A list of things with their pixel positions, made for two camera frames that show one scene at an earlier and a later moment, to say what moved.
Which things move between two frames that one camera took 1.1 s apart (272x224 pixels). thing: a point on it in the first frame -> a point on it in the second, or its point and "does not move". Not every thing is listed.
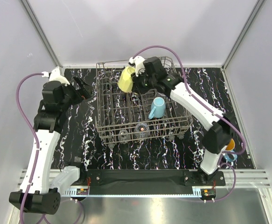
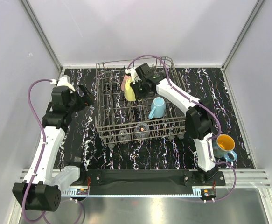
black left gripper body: (74, 96) -> (77, 102)
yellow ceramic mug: (125, 82) -> (129, 93)
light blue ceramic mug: (158, 108) does not move
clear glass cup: (141, 131) does not move
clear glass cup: (123, 136) does not move
